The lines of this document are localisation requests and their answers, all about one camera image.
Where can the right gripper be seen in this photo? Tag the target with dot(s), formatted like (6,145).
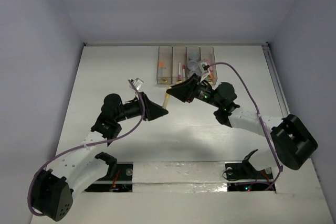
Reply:
(187,91)

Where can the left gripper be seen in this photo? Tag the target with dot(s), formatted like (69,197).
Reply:
(145,107)

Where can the yellow highlighter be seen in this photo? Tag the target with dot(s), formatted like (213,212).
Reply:
(165,102)

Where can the clear jar of paper clips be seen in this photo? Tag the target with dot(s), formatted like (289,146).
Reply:
(192,65)

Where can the orange clear highlighter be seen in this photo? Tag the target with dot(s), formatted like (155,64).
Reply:
(160,69)

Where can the yellow highlighter cap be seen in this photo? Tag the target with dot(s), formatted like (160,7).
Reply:
(167,95)

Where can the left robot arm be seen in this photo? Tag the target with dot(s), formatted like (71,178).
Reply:
(58,182)

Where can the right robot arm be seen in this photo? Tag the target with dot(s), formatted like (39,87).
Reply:
(290,143)

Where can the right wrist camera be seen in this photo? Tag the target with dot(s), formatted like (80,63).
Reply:
(204,70)

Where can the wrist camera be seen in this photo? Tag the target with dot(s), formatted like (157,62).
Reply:
(136,84)
(204,70)

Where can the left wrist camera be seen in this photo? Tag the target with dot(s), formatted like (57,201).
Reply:
(136,84)

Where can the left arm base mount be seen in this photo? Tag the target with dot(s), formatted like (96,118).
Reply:
(121,182)

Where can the aluminium rail right edge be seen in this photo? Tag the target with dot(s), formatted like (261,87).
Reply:
(275,80)

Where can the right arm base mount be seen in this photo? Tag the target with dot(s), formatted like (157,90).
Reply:
(244,178)

